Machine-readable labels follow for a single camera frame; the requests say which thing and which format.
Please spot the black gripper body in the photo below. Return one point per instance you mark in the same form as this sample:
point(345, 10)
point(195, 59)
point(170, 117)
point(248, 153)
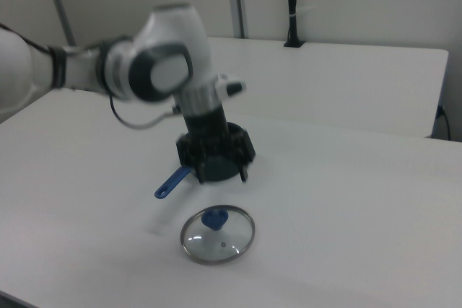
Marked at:
point(216, 144)

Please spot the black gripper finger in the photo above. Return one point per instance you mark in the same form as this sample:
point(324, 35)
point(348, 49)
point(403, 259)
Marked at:
point(244, 172)
point(201, 174)

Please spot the glass lid with blue knob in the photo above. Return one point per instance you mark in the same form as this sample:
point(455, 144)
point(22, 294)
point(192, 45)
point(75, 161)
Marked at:
point(202, 246)

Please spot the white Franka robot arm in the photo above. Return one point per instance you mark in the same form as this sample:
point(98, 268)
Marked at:
point(173, 34)

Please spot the dark blue saucepan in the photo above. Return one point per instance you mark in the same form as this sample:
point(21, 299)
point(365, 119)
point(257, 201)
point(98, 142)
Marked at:
point(169, 183)

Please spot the grey partition corner post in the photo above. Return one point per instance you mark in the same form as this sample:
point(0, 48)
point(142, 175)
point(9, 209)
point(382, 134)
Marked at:
point(61, 1)

